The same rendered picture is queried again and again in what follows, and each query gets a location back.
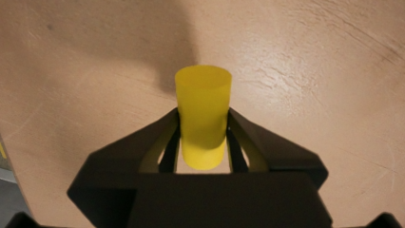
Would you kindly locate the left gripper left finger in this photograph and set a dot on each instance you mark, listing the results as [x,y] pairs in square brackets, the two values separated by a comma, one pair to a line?
[142,149]

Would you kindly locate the yellow cylinder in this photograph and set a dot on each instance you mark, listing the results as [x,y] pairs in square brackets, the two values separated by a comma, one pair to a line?
[203,97]

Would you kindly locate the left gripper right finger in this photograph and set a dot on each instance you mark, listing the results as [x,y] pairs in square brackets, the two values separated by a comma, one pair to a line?
[268,151]

